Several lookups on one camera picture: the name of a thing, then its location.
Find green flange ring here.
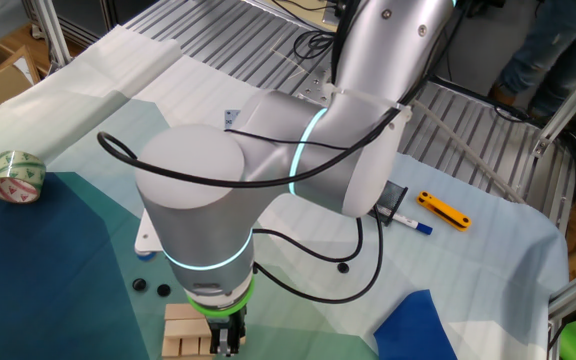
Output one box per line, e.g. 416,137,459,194
185,277,257,317

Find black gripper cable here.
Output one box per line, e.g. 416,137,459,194
251,215,365,265
251,207,385,305

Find beige hose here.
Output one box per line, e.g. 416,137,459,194
410,97,528,205

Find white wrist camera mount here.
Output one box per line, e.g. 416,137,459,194
133,208,165,263

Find green white small box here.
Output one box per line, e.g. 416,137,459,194
0,150,48,205

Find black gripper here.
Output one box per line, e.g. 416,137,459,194
207,305,248,358

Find white marker blue cap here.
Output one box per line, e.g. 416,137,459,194
375,204,434,236

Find orange folding tool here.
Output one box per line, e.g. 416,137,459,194
415,190,473,233

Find black mesh pen cup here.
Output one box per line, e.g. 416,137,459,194
367,179,410,227

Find blue green white tablecloth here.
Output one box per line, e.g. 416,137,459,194
0,24,570,360

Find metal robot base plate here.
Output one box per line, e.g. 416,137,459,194
290,59,342,104

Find small blue flag white stick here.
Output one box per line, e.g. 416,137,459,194
372,289,459,360

